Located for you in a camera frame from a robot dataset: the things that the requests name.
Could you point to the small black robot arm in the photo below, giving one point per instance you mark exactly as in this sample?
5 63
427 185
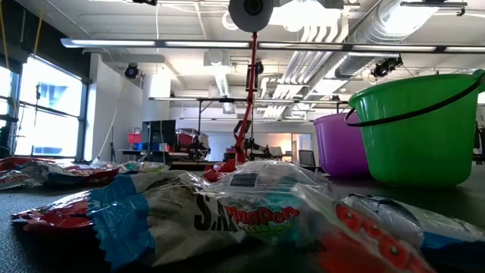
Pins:
259 148

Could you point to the blue silver candy bar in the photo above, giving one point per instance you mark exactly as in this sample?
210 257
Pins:
435 227
125 216
146 166

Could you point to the red black machine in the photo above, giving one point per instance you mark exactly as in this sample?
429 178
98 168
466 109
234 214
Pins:
189 142

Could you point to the black office chair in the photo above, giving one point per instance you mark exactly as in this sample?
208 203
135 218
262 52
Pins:
306 157

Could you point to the black computer monitor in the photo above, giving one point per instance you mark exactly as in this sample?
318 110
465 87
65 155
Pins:
159 132

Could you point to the white ceiling pipes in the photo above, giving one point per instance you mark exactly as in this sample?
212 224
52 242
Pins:
303 68

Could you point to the blue storage bin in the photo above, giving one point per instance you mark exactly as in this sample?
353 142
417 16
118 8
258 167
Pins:
151 146

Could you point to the purple plastic bucket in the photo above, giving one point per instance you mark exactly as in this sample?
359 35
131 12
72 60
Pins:
339 148

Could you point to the red storage box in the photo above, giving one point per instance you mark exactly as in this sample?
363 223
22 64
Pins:
134 138

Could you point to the black crossbar light strips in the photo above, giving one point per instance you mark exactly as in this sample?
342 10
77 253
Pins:
159 43

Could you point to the black ceiling spotlight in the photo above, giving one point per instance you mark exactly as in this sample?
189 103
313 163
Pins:
131 71
384 67

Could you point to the green plastic bucket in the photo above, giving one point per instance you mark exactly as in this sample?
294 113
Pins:
417 144

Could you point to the red snack bags far left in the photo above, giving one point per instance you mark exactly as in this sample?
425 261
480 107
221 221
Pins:
64 178
19 180

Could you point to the large bright window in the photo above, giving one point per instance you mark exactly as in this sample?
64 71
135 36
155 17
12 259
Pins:
49 113

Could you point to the black equipment rack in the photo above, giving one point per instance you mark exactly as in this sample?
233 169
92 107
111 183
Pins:
479 144

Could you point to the black equipment stand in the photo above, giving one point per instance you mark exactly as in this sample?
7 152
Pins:
5 136

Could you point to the black overhead frame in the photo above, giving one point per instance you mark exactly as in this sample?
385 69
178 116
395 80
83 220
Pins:
212 100

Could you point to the black table frame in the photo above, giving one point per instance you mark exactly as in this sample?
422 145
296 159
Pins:
189 165

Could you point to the red camera stand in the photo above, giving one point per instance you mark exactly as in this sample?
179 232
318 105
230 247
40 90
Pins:
250 15

